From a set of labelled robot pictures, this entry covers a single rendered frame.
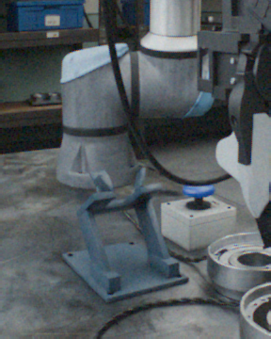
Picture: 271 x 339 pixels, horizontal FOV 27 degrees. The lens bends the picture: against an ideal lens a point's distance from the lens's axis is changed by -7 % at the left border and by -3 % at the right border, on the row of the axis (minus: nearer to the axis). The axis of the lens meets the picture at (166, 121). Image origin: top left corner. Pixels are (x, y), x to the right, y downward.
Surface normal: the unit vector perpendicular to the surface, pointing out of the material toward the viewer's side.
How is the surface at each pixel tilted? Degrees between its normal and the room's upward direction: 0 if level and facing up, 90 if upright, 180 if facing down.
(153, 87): 86
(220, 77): 90
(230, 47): 90
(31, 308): 0
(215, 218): 90
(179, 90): 101
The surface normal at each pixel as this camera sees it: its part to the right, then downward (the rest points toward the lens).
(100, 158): 0.25, -0.13
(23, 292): 0.00, -0.98
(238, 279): -0.46, 0.17
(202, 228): 0.49, 0.16
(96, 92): 0.14, 0.18
